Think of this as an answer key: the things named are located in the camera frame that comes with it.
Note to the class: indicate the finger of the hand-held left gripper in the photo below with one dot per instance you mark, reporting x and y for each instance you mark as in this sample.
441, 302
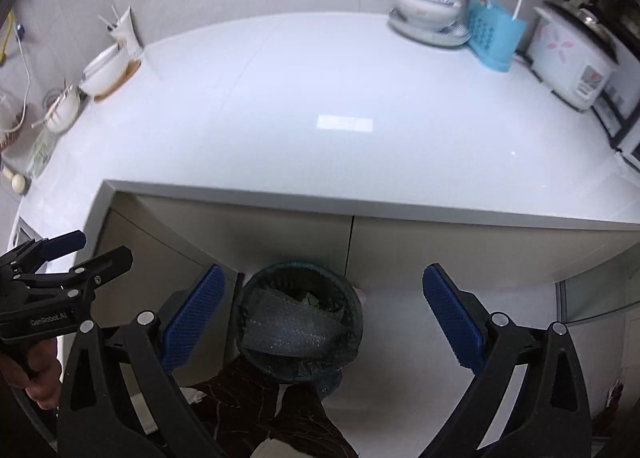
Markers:
65, 243
100, 265

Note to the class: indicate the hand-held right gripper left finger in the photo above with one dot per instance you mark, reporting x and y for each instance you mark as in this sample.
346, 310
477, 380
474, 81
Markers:
195, 318

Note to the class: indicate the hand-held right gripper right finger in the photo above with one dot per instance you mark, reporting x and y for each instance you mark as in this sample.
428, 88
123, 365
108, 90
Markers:
452, 318

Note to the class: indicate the bubble wrap sheet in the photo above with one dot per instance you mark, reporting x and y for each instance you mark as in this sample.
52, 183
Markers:
295, 328

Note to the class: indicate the black mesh trash bin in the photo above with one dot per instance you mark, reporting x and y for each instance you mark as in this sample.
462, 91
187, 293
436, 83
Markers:
350, 318

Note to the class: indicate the green medicine box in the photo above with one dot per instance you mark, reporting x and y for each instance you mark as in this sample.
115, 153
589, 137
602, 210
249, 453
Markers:
312, 299

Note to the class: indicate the person's left hand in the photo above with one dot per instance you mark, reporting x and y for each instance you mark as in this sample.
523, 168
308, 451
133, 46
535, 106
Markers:
45, 368

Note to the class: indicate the pale utensil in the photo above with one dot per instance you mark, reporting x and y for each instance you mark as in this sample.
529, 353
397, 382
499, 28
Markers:
15, 182

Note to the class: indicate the clear glass cup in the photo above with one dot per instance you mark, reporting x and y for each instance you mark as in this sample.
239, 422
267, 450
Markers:
40, 153

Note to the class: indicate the small white bowl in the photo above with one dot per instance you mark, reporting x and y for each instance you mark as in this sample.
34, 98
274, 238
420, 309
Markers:
62, 110

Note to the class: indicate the wooden chopstick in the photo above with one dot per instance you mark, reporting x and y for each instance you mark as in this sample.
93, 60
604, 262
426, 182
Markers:
62, 95
55, 105

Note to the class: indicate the person's beige pants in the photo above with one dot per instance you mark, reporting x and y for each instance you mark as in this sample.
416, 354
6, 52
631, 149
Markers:
280, 449

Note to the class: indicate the white bowl dark rim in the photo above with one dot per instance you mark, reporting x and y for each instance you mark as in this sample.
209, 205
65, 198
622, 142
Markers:
102, 83
105, 63

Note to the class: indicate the round wooden coaster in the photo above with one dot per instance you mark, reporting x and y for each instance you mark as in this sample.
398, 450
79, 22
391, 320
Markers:
122, 83

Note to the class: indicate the white paper cup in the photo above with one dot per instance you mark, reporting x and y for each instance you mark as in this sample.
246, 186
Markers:
127, 35

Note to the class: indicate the white thin stick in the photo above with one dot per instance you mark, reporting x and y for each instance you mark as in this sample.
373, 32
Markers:
115, 15
106, 23

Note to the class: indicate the dark framed box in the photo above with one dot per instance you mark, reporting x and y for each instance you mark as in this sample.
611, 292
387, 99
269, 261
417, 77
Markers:
617, 113

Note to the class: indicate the blue utensil holder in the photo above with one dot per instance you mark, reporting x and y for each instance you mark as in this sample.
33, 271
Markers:
492, 38

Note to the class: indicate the white plate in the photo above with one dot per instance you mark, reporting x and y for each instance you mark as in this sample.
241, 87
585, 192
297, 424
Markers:
425, 35

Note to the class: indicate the white rice cooker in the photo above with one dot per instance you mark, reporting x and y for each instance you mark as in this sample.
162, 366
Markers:
565, 53

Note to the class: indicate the blue patterned bowl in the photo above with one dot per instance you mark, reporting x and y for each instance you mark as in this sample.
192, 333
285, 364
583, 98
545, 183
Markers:
425, 3

